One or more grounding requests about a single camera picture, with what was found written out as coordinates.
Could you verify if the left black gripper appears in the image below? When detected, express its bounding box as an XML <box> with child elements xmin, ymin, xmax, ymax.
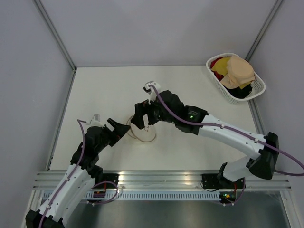
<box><xmin>95</xmin><ymin>118</ymin><xmax>131</xmax><ymax>153</ymax></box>

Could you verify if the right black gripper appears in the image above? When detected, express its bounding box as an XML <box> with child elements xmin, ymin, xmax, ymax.
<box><xmin>131</xmin><ymin>98</ymin><xmax>176</xmax><ymax>129</ymax></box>

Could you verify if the cream mesh laundry bag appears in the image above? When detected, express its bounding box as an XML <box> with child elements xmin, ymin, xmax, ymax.
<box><xmin>126</xmin><ymin>115</ymin><xmax>157</xmax><ymax>143</ymax></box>

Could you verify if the beige bra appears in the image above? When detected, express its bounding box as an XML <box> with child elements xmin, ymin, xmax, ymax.
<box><xmin>220</xmin><ymin>56</ymin><xmax>255</xmax><ymax>89</ymax></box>

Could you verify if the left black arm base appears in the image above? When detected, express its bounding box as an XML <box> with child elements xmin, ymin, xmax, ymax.
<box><xmin>93</xmin><ymin>173</ymin><xmax>119</xmax><ymax>190</ymax></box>

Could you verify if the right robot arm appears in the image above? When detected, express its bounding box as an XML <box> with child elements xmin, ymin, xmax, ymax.
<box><xmin>131</xmin><ymin>90</ymin><xmax>279</xmax><ymax>188</ymax></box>

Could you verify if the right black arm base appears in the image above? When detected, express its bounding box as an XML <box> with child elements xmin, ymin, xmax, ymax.
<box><xmin>201</xmin><ymin>173</ymin><xmax>244</xmax><ymax>190</ymax></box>

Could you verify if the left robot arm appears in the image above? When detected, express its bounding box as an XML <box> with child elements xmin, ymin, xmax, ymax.
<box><xmin>25</xmin><ymin>117</ymin><xmax>130</xmax><ymax>228</ymax></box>

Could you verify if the yellow garment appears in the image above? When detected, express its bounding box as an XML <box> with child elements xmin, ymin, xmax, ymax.
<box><xmin>211</xmin><ymin>57</ymin><xmax>251</xmax><ymax>89</ymax></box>

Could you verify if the black garment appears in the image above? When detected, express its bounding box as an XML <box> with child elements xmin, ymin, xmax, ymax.
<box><xmin>227</xmin><ymin>84</ymin><xmax>252</xmax><ymax>99</ymax></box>

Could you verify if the white plastic basket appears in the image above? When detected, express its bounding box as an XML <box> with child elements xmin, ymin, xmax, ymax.
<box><xmin>206</xmin><ymin>53</ymin><xmax>266</xmax><ymax>105</ymax></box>

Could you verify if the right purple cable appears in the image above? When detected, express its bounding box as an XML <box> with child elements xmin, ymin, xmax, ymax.
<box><xmin>148</xmin><ymin>83</ymin><xmax>304</xmax><ymax>209</ymax></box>

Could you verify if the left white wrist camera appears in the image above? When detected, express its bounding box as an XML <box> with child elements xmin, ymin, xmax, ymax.
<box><xmin>86</xmin><ymin>114</ymin><xmax>104</xmax><ymax>127</ymax></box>

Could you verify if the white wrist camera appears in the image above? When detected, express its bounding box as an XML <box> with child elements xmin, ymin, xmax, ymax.
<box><xmin>143</xmin><ymin>81</ymin><xmax>162</xmax><ymax>104</ymax></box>
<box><xmin>86</xmin><ymin>114</ymin><xmax>104</xmax><ymax>127</ymax></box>

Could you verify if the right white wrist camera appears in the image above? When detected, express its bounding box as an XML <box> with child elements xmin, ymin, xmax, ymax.
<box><xmin>143</xmin><ymin>81</ymin><xmax>162</xmax><ymax>104</ymax></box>

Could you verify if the white slotted cable duct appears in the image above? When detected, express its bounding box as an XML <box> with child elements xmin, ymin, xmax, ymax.
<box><xmin>41</xmin><ymin>191</ymin><xmax>245</xmax><ymax>200</ymax></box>

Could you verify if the left aluminium frame post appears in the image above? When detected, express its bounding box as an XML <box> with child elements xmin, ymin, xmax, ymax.
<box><xmin>32</xmin><ymin>0</ymin><xmax>77</xmax><ymax>73</ymax></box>

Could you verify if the aluminium frame post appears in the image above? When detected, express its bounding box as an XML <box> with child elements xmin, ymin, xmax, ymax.
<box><xmin>245</xmin><ymin>0</ymin><xmax>285</xmax><ymax>62</ymax></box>
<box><xmin>32</xmin><ymin>0</ymin><xmax>77</xmax><ymax>73</ymax></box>

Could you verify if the right aluminium frame post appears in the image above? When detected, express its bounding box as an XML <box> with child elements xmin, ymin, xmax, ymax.
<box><xmin>245</xmin><ymin>0</ymin><xmax>285</xmax><ymax>62</ymax></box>

